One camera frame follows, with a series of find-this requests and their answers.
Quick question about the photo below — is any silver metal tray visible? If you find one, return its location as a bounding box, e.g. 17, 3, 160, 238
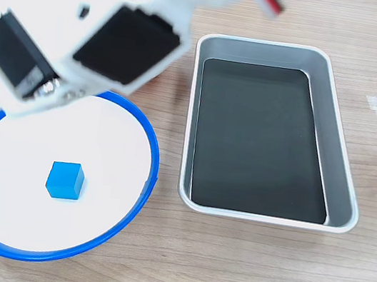
169, 27, 377, 239

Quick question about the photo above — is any blue cube block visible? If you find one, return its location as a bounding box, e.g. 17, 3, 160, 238
44, 158, 88, 203

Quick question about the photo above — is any blue rimmed round dish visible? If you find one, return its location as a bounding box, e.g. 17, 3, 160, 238
0, 72, 171, 281

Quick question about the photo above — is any black tray liner mat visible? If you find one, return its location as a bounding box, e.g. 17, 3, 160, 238
181, 54, 351, 227

